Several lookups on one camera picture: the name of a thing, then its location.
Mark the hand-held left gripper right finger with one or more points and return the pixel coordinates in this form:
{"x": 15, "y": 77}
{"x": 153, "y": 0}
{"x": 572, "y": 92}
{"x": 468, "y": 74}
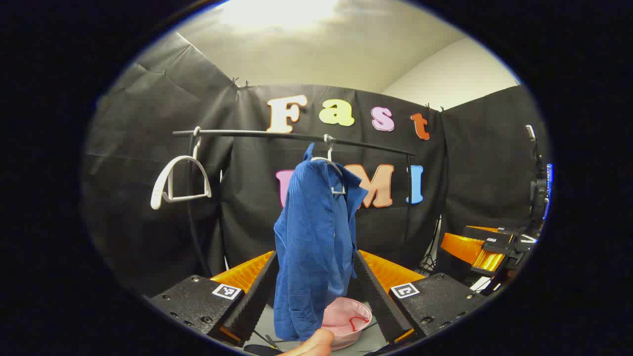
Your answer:
{"x": 378, "y": 301}

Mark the blue shirt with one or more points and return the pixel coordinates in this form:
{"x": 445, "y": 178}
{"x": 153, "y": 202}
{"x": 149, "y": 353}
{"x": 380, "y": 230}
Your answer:
{"x": 311, "y": 237}

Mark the black tripod stand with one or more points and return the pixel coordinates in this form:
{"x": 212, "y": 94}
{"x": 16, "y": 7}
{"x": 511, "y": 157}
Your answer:
{"x": 438, "y": 228}

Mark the pink laundry hamper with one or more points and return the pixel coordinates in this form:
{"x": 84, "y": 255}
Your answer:
{"x": 346, "y": 316}

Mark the black clothes rack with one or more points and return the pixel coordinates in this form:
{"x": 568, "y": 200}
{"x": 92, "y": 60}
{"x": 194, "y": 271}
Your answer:
{"x": 247, "y": 132}

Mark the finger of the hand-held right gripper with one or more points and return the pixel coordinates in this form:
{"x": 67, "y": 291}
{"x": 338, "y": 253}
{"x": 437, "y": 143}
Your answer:
{"x": 470, "y": 249}
{"x": 487, "y": 232}

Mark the black backdrop cloth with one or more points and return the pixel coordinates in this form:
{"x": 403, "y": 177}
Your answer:
{"x": 257, "y": 207}

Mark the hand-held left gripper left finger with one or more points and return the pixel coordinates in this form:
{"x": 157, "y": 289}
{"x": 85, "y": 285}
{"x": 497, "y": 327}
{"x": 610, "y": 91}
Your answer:
{"x": 252, "y": 296}

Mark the white clothes hanger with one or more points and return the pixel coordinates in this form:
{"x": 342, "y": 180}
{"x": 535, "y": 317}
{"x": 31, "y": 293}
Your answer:
{"x": 338, "y": 170}
{"x": 156, "y": 194}

